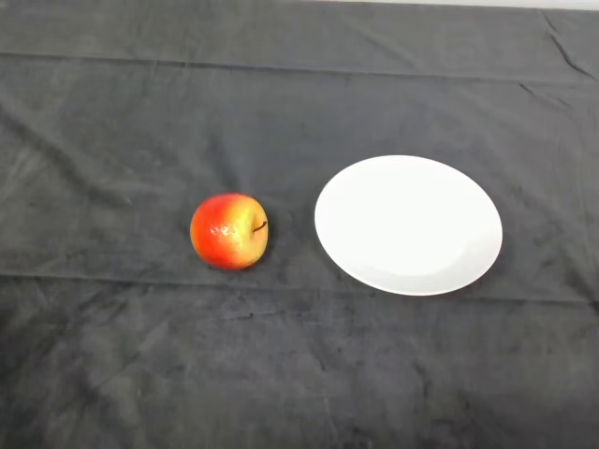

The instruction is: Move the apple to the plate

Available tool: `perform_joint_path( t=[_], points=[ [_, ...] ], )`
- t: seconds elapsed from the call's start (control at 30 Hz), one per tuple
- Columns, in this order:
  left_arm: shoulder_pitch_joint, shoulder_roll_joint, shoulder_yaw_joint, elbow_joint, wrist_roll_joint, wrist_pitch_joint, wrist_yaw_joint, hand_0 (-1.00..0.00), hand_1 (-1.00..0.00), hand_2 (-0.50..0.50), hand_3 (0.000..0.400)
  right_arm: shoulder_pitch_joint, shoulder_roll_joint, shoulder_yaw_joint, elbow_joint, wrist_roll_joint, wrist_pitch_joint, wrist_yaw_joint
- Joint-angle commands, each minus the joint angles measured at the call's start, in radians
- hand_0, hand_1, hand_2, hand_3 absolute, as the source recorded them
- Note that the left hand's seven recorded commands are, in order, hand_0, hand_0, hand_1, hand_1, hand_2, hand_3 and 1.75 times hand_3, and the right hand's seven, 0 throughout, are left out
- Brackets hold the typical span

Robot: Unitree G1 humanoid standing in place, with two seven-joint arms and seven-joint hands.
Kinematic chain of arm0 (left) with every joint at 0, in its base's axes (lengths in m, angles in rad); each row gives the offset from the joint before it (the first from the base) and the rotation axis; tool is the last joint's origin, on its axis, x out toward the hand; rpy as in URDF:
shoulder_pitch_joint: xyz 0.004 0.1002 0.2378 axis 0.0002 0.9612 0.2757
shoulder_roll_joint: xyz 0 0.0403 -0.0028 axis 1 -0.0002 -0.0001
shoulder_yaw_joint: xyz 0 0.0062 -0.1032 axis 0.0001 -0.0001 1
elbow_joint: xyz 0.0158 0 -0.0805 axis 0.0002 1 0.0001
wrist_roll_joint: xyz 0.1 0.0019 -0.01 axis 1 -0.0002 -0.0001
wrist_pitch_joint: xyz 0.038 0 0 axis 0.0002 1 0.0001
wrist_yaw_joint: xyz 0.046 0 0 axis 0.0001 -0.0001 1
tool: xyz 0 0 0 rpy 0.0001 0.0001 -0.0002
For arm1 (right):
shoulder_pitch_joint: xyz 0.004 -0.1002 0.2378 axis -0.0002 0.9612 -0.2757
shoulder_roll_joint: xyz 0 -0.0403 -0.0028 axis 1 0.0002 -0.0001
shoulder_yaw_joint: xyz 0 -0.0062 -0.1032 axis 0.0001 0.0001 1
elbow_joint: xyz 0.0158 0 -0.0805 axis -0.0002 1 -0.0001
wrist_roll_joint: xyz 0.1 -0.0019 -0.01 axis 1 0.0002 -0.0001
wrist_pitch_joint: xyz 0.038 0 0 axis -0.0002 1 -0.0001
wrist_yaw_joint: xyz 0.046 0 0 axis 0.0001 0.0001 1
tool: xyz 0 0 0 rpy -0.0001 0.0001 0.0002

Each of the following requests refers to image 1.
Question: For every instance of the red yellow apple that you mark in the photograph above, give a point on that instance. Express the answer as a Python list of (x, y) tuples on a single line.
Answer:
[(224, 234)]

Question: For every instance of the black cloth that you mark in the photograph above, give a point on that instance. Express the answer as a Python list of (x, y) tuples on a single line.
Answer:
[(299, 365)]

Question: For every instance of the round white plate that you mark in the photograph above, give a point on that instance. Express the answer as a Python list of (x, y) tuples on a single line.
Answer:
[(408, 225)]

